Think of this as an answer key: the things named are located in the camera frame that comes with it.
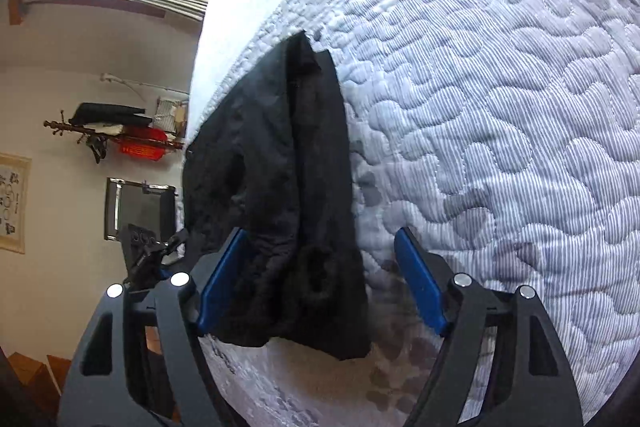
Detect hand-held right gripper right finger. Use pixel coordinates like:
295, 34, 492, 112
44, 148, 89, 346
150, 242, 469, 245
394, 227, 585, 427

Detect white wall pipe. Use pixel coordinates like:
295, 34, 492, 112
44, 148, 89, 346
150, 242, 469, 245
100, 73, 190, 98

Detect wooden coat stand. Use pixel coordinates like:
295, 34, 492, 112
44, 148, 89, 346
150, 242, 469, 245
44, 109, 188, 165

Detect framed wall picture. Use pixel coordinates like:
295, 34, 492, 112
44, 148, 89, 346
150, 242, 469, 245
0, 152, 32, 254

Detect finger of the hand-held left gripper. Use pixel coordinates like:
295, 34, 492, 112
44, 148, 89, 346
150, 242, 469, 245
159, 229, 190, 266

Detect red cloth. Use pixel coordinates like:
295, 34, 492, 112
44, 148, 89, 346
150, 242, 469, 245
119, 129, 168, 162

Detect black pants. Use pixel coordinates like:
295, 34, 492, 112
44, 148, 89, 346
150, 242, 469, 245
181, 31, 372, 360

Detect white wire rack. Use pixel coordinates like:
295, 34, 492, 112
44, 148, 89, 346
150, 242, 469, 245
155, 96, 190, 138

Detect grey quilted bedspread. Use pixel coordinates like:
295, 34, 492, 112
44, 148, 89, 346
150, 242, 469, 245
187, 0, 640, 427

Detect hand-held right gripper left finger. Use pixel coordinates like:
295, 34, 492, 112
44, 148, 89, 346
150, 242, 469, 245
57, 227, 249, 427

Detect black garment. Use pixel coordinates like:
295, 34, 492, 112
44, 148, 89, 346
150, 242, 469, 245
69, 103, 153, 128

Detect black mesh chrome chair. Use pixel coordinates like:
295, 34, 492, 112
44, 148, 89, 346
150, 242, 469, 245
104, 177, 177, 243

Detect brown wooden furniture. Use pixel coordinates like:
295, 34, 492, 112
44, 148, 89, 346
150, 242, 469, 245
7, 352, 73, 423

